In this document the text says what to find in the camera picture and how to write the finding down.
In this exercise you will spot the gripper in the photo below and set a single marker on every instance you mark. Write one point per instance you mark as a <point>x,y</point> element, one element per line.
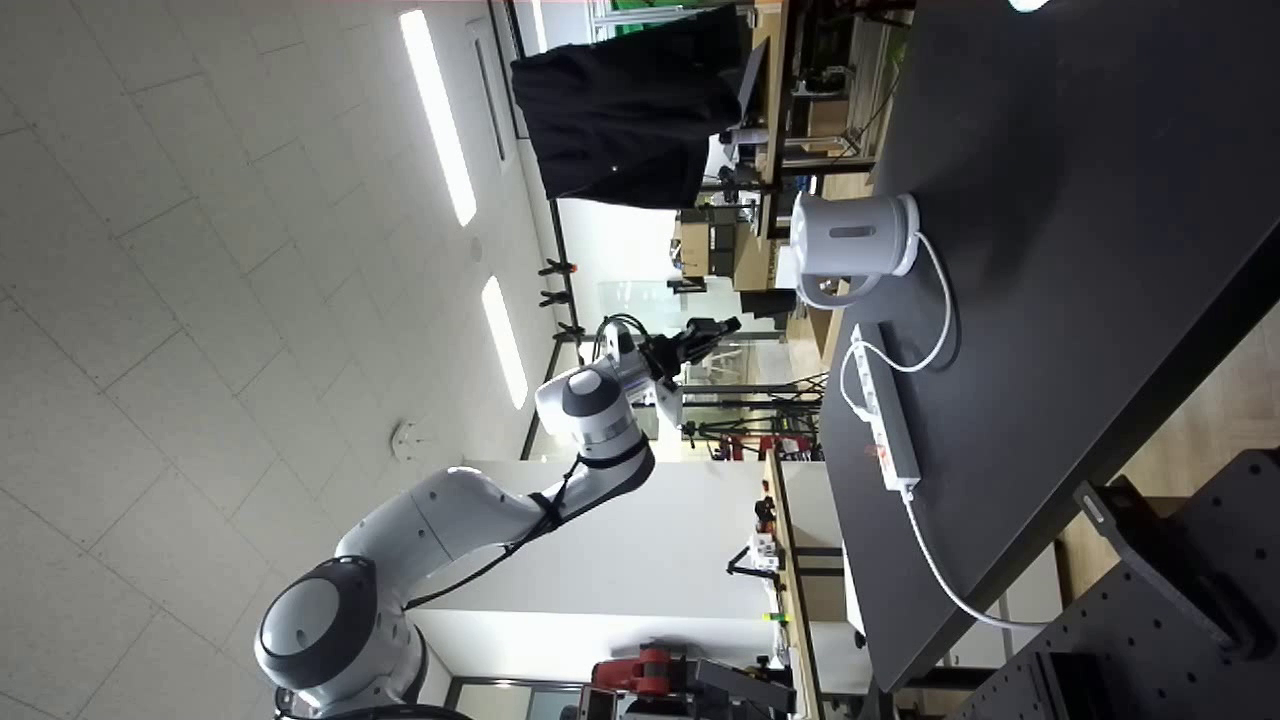
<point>672,352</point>

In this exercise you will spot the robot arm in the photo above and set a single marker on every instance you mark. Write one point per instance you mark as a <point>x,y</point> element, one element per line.
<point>450,510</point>

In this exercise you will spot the white electric kettle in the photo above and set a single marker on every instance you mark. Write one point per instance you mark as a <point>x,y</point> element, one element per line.
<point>850,238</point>

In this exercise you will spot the group of black tripods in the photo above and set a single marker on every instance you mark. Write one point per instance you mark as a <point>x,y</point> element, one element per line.
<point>760,425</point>

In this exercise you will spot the row of black clamps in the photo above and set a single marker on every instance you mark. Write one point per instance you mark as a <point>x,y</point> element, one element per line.
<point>560,298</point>

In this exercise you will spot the white power strip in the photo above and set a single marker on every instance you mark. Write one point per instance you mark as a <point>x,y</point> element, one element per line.
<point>885,420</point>

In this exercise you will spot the long ceiling light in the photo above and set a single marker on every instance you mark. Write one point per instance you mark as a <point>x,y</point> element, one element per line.
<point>438,115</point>
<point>505,342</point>

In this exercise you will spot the black cloth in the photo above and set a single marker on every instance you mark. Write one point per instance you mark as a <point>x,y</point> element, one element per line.
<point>630,110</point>

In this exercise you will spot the row of wooden desks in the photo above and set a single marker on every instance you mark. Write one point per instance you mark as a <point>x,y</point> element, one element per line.
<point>800,100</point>

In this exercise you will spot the round smoke detector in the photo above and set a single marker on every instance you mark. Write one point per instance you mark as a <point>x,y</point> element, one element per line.
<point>405,440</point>

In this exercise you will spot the red and black machine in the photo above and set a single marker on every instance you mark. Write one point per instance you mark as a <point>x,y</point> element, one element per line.
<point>680,685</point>

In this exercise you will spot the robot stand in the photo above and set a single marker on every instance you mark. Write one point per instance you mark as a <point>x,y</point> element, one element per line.
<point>1140,640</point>

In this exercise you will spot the white partition wall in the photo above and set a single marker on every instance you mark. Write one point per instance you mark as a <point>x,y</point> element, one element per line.
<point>640,540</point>

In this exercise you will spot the black clamp mount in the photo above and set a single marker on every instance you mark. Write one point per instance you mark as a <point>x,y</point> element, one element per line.
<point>1160,560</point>

